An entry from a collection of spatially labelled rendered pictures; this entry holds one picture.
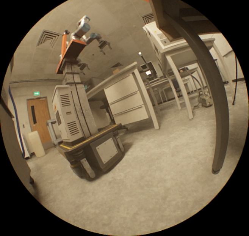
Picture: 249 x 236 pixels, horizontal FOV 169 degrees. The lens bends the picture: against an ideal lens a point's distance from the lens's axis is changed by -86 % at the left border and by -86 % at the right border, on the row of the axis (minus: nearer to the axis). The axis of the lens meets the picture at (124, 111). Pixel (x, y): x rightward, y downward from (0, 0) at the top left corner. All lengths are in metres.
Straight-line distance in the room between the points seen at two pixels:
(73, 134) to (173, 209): 0.64
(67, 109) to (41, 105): 3.66
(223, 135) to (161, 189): 0.32
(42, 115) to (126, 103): 3.61
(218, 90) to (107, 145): 0.65
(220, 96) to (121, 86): 1.09
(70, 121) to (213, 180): 0.82
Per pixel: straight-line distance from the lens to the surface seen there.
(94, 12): 2.58
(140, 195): 0.45
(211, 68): 0.29
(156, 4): 0.39
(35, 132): 2.69
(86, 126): 0.70
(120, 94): 1.16
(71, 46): 0.93
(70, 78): 0.83
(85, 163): 0.59
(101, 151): 0.59
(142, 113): 1.07
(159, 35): 1.29
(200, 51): 0.30
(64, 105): 0.61
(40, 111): 4.14
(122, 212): 0.43
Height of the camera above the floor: 0.38
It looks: level
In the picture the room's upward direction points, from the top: 20 degrees counter-clockwise
